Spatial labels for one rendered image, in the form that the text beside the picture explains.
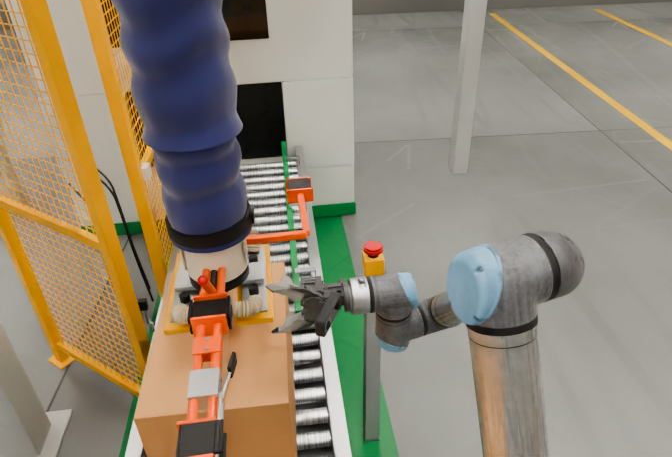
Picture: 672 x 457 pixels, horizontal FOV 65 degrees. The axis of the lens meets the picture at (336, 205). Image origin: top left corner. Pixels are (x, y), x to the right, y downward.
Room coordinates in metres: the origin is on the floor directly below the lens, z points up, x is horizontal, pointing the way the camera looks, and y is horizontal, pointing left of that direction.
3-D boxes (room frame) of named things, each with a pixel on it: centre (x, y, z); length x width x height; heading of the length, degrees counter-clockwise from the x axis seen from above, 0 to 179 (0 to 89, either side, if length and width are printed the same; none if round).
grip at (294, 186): (1.53, 0.12, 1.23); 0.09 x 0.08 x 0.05; 97
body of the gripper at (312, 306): (0.99, 0.04, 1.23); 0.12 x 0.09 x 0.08; 97
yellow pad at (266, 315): (1.21, 0.25, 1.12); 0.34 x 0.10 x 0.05; 7
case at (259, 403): (1.19, 0.36, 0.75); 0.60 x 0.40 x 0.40; 5
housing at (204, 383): (0.74, 0.28, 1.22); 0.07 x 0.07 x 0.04; 7
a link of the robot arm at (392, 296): (1.00, -0.13, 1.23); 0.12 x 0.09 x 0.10; 97
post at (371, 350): (1.46, -0.12, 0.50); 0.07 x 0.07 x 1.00; 6
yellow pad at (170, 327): (1.19, 0.44, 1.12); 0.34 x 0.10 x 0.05; 7
